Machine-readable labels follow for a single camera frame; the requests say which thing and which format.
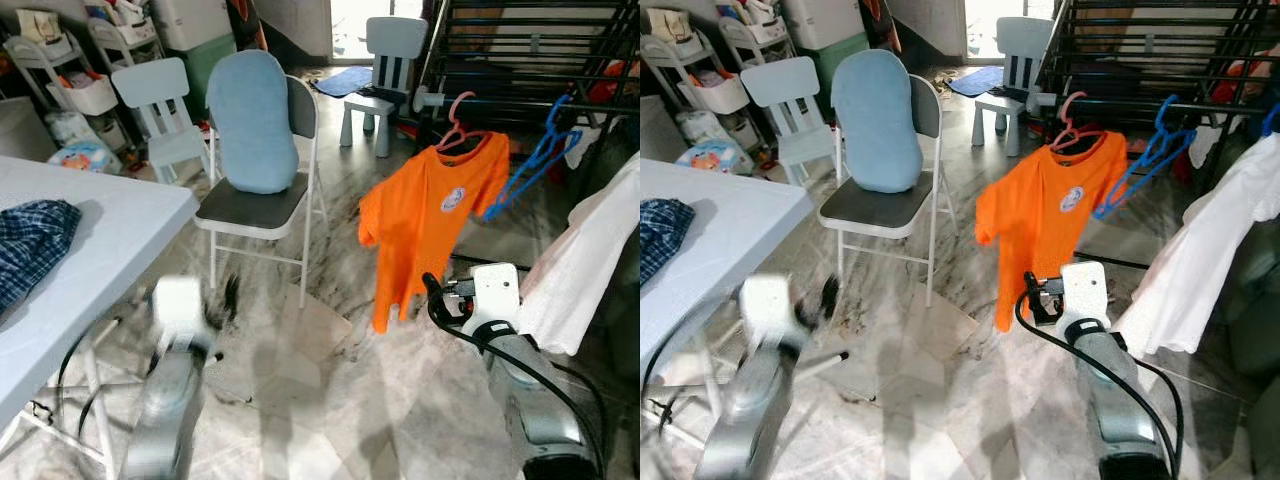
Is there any white plastic folding table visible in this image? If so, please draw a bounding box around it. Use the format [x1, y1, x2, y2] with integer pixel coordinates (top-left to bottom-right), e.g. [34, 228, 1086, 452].
[0, 155, 201, 480]
[640, 158, 816, 451]

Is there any orange t-shirt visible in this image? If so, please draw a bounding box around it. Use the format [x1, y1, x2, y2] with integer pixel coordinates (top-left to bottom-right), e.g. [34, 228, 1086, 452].
[358, 132, 511, 334]
[975, 132, 1129, 333]

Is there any blue plaid shirt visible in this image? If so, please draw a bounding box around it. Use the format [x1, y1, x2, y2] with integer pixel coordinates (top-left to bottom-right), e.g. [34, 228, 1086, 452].
[640, 198, 698, 286]
[0, 198, 83, 316]

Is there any white storage container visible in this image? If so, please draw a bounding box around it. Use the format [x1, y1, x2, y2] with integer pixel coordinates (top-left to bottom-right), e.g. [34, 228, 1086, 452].
[780, 0, 861, 51]
[150, 0, 233, 51]

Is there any pink plastic hanger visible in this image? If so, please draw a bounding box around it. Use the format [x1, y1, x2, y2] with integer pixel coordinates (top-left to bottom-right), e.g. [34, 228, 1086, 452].
[1050, 92, 1111, 153]
[435, 92, 496, 153]

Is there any white child chair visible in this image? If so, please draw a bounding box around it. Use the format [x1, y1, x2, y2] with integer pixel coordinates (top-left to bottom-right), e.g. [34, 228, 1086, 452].
[340, 16, 429, 159]
[740, 57, 841, 186]
[110, 57, 216, 186]
[973, 16, 1056, 159]

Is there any white grey folding chair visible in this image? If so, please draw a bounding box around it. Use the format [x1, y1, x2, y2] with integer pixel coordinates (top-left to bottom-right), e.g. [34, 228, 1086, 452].
[818, 75, 956, 309]
[193, 75, 329, 309]

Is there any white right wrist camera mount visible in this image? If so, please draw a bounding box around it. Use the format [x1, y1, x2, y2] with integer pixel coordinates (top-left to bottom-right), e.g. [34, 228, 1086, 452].
[1060, 262, 1111, 331]
[470, 263, 523, 331]

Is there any light blue cushion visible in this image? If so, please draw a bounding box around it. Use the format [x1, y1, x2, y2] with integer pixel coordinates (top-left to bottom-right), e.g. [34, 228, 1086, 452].
[206, 50, 300, 195]
[831, 50, 924, 195]

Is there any blue floor mat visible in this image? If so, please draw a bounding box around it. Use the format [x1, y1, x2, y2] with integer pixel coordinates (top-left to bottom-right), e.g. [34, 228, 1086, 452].
[312, 66, 374, 98]
[945, 66, 1004, 98]

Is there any green plastic basket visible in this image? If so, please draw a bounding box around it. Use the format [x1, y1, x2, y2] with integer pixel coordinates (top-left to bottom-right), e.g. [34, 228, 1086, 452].
[818, 33, 871, 101]
[188, 33, 241, 111]

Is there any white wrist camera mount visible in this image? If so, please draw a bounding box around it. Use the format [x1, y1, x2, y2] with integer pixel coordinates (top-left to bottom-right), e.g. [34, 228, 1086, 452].
[470, 263, 523, 331]
[152, 277, 211, 351]
[740, 275, 801, 351]
[1060, 262, 1111, 331]

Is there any round blue cartoon plate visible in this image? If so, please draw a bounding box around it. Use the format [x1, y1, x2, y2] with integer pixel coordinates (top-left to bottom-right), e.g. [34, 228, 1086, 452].
[675, 140, 756, 176]
[48, 140, 126, 179]

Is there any black metal drying rack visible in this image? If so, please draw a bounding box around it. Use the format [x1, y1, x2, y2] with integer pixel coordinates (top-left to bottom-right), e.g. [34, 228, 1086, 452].
[1035, 0, 1280, 191]
[413, 0, 641, 191]

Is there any white basket shelf cart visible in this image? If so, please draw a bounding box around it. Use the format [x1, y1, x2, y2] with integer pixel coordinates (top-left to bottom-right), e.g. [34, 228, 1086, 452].
[3, 8, 121, 119]
[715, 0, 796, 71]
[640, 5, 751, 116]
[85, 0, 166, 73]

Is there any white t-shirt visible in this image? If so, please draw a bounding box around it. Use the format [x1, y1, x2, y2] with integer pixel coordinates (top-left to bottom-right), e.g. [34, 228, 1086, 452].
[1115, 135, 1280, 358]
[515, 155, 641, 356]

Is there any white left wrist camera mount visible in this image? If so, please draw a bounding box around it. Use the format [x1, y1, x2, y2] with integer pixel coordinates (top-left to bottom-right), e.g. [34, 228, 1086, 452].
[152, 277, 211, 351]
[740, 275, 801, 351]

